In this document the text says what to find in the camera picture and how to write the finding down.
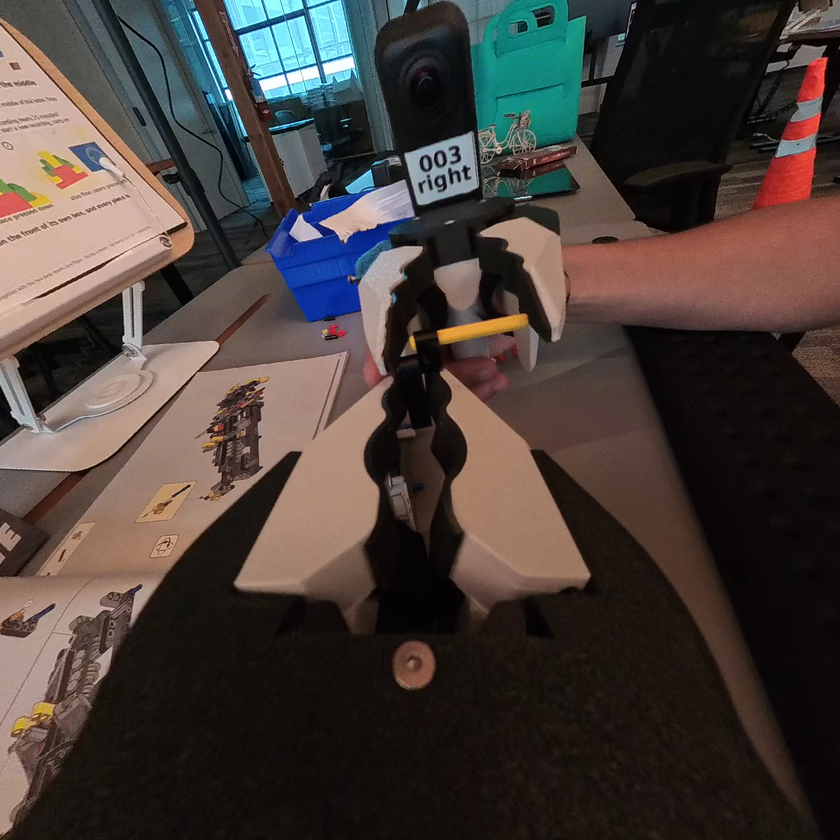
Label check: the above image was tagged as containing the blue plastic bin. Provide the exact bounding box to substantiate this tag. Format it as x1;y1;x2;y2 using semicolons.
266;189;421;322

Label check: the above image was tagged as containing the orange traffic cone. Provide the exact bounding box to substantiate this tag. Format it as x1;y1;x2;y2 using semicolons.
751;58;830;211

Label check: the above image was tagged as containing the white document stand base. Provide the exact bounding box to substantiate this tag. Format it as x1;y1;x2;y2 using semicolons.
0;282;221;473

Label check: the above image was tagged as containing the black tablet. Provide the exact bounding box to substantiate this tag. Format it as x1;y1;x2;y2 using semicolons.
481;172;581;201

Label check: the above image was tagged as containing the dark metal pole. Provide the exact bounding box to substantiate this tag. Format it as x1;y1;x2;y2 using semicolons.
95;0;240;270

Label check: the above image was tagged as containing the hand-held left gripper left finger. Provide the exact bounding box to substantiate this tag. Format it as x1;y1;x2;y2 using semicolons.
234;377;403;636

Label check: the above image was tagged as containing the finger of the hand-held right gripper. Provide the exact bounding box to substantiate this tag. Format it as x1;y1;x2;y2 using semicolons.
357;244;437;376
479;209;570;373

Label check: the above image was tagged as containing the yellow lego axle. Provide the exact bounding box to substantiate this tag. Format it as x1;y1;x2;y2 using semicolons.
408;314;530;349

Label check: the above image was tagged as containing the small grey lego piece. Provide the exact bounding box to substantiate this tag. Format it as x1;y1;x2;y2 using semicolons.
386;471;416;522

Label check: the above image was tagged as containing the wooden support post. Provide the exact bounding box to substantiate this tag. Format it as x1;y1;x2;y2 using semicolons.
197;0;296;217

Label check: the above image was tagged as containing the brown flat box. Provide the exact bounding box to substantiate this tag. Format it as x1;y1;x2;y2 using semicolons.
499;144;578;178

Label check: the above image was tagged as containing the white bicycle model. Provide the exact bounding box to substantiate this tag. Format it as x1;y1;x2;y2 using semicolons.
478;110;539;166

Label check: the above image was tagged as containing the person's right forearm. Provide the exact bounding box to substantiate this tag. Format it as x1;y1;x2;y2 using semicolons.
561;196;840;336

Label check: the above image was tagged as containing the crumpled white paper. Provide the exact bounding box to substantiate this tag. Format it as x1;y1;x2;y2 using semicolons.
289;180;413;245

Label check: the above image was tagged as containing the wooden document board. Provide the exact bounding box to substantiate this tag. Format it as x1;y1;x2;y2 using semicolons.
0;16;196;361

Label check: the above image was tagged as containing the open lego instruction booklet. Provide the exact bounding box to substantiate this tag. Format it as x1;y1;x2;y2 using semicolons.
0;351;349;837

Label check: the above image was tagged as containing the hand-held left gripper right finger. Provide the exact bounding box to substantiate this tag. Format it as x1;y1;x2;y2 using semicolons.
430;375;592;636

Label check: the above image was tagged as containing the black office chair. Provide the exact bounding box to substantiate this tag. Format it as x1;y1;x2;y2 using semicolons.
591;0;798;232

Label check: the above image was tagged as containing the person's right hand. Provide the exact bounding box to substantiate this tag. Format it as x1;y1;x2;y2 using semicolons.
445;333;521;403

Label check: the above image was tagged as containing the black lego beam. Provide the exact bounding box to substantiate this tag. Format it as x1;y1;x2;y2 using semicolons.
392;338;439;431

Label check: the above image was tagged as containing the teal felt bag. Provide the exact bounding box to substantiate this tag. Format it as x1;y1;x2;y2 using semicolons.
472;0;587;151

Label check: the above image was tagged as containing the white cabinet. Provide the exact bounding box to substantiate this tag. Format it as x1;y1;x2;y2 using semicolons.
271;118;329;198

